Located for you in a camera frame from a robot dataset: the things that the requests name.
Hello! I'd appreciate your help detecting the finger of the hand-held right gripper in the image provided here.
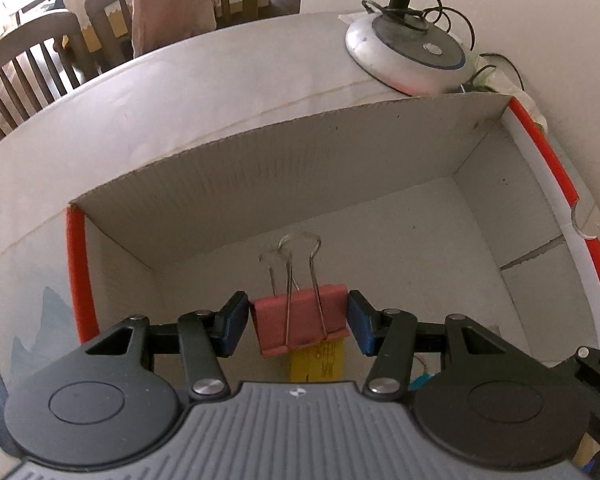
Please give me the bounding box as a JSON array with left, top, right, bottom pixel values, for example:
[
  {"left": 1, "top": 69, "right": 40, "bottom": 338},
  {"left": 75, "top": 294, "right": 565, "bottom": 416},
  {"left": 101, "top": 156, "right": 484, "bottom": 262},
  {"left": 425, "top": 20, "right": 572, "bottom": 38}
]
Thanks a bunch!
[{"left": 551, "top": 345, "right": 600, "bottom": 441}]

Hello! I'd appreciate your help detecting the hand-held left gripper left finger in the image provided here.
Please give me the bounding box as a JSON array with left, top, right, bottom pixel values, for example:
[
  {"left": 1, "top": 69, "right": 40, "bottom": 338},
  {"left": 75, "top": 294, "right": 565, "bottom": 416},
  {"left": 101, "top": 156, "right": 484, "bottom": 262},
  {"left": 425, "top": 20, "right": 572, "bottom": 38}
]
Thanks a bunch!
[{"left": 85, "top": 290, "right": 251, "bottom": 402}]

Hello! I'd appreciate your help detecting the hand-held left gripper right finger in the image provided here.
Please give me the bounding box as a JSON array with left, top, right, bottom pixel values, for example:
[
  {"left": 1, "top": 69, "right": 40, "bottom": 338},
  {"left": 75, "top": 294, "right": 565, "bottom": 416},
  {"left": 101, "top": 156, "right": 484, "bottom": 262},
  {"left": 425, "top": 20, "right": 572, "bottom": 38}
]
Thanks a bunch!
[{"left": 347, "top": 290, "right": 541, "bottom": 404}]

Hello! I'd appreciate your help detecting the red binder clip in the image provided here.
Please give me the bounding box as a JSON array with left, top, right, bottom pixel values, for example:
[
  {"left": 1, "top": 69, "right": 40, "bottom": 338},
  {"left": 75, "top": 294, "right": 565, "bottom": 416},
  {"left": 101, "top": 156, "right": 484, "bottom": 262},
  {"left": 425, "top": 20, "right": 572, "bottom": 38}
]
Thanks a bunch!
[{"left": 250, "top": 231, "right": 352, "bottom": 359}]

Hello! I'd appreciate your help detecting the red and white cardboard box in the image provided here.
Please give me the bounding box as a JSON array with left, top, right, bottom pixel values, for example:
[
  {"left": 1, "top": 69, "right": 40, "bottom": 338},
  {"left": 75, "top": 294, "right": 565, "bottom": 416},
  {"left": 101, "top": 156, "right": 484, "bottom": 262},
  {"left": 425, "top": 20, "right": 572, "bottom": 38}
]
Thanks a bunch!
[{"left": 65, "top": 92, "right": 600, "bottom": 396}]

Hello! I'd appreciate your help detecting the small yellow box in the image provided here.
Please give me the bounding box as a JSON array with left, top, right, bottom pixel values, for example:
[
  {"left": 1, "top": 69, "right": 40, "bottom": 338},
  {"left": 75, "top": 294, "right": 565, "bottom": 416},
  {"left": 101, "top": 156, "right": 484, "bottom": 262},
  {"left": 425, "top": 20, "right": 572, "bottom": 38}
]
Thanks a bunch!
[{"left": 289, "top": 342, "right": 345, "bottom": 384}]

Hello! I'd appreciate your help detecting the printed tablecloth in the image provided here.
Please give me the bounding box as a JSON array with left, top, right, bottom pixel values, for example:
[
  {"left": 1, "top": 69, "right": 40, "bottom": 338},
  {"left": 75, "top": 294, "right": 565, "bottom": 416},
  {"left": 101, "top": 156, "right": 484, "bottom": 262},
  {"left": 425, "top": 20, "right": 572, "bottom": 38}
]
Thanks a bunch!
[{"left": 0, "top": 7, "right": 600, "bottom": 480}]

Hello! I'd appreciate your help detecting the white desk lamp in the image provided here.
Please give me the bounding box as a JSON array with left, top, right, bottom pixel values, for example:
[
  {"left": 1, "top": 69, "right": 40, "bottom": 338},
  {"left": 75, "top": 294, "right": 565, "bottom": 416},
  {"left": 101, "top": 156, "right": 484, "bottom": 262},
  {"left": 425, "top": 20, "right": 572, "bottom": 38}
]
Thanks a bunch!
[{"left": 345, "top": 0, "right": 474, "bottom": 96}]

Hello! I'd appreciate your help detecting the white crumpled packet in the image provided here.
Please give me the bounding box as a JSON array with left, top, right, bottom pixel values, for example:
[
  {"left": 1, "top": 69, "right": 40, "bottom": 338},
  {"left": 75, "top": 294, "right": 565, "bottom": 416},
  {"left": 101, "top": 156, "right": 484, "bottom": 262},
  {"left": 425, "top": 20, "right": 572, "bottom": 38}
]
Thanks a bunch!
[{"left": 472, "top": 54, "right": 549, "bottom": 132}]

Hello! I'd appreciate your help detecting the pink cloth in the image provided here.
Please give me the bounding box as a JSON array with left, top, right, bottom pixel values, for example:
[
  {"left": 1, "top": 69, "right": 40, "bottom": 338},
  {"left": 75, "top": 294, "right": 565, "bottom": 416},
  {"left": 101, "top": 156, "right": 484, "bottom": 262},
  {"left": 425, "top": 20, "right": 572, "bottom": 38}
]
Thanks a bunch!
[{"left": 132, "top": 0, "right": 217, "bottom": 59}]

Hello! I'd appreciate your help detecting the black lamp cable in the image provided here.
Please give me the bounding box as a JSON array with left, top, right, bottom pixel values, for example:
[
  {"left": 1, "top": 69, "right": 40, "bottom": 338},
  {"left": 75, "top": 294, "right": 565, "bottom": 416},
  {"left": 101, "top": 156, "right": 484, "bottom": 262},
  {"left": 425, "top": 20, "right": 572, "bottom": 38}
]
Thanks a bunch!
[{"left": 362, "top": 0, "right": 527, "bottom": 95}]

